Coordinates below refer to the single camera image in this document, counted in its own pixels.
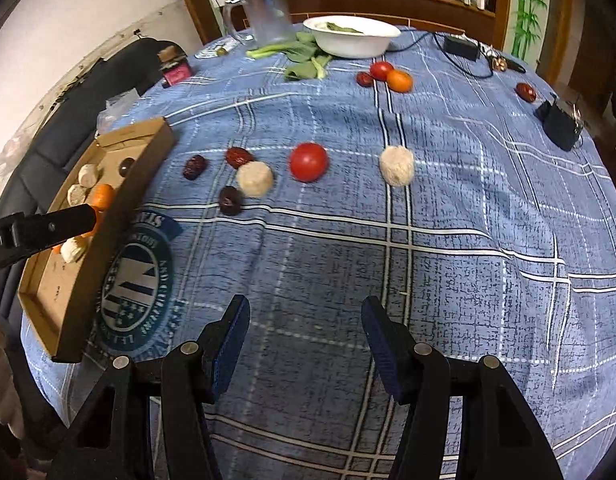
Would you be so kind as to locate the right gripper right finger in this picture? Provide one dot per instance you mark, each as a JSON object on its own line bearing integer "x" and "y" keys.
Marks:
{"x": 500, "y": 436}

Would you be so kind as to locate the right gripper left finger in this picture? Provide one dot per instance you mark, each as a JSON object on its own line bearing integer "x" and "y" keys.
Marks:
{"x": 110, "y": 436}

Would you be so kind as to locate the beige cake block front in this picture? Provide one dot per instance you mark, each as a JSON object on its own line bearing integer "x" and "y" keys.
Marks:
{"x": 73, "y": 249}

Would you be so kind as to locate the beige cake block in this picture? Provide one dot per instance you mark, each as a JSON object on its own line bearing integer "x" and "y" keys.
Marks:
{"x": 88, "y": 175}
{"x": 73, "y": 249}

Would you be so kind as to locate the beige cylinder cake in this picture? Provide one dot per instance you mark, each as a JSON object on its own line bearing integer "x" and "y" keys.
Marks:
{"x": 77, "y": 195}

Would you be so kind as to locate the large red date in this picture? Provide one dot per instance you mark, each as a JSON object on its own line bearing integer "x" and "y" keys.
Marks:
{"x": 125, "y": 166}

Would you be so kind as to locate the dark round date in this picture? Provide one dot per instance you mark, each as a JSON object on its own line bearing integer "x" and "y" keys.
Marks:
{"x": 230, "y": 201}

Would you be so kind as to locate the white puffed cake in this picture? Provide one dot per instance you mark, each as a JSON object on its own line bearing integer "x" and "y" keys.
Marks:
{"x": 397, "y": 165}

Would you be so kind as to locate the black sofa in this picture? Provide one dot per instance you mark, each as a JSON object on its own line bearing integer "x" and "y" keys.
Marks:
{"x": 70, "y": 130}

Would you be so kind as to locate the cardboard box tray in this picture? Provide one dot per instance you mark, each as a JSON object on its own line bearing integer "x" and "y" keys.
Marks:
{"x": 58, "y": 297}

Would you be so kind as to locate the clear plastic bag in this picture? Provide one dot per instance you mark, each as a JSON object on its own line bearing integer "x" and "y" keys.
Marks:
{"x": 114, "y": 109}

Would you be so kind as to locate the dark purple date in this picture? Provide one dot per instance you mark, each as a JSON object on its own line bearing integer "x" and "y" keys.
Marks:
{"x": 194, "y": 167}

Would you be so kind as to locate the pink black small box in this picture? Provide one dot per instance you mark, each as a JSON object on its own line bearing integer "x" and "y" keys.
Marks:
{"x": 173, "y": 66}

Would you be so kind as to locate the red date middle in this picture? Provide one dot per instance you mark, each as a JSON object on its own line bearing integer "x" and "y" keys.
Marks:
{"x": 237, "y": 157}

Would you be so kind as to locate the round beige cake middle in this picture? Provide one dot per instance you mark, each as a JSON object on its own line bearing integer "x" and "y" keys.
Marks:
{"x": 255, "y": 179}

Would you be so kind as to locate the blue plaid tablecloth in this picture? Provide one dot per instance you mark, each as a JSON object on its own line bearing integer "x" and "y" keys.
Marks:
{"x": 502, "y": 244}

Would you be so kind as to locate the large red tomato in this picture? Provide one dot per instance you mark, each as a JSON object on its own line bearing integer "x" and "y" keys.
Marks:
{"x": 308, "y": 162}

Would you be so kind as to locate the black power adapter right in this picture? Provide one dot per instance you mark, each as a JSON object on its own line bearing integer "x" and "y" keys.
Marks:
{"x": 561, "y": 122}

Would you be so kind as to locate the clear plastic pitcher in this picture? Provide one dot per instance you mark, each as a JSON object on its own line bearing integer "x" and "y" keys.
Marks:
{"x": 269, "y": 22}

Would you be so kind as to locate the green leafy vegetable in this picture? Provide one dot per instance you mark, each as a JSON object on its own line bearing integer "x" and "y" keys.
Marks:
{"x": 306, "y": 59}

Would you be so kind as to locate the far right red date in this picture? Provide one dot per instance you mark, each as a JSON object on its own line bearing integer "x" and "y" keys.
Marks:
{"x": 526, "y": 92}

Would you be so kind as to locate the small far tangerine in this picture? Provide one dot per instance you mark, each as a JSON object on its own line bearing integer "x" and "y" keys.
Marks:
{"x": 399, "y": 81}

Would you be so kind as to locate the small far red date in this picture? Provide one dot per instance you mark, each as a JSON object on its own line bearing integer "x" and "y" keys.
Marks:
{"x": 364, "y": 79}

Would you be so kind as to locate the white bowl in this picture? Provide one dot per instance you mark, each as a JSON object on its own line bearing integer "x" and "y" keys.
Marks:
{"x": 348, "y": 36}

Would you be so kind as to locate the small far tomato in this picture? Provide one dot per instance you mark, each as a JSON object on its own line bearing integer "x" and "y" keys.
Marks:
{"x": 381, "y": 70}

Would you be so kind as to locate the black power brick far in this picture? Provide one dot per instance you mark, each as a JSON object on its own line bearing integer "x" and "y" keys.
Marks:
{"x": 462, "y": 47}

